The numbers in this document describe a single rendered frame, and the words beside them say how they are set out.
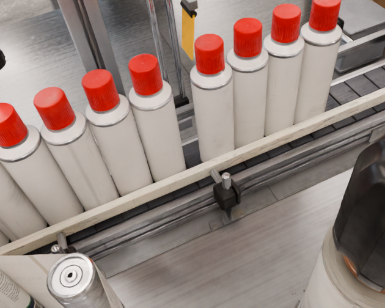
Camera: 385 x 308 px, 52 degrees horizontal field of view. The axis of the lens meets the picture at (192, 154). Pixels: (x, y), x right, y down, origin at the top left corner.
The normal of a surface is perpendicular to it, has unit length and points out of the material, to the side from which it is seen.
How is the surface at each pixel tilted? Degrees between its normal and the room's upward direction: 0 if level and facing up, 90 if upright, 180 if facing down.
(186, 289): 0
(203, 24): 0
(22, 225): 90
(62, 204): 90
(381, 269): 90
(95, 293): 90
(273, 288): 0
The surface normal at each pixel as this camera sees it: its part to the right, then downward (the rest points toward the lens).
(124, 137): 0.58, 0.60
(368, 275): -0.69, 0.61
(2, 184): 0.90, 0.27
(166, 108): 0.77, 0.45
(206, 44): -0.07, -0.66
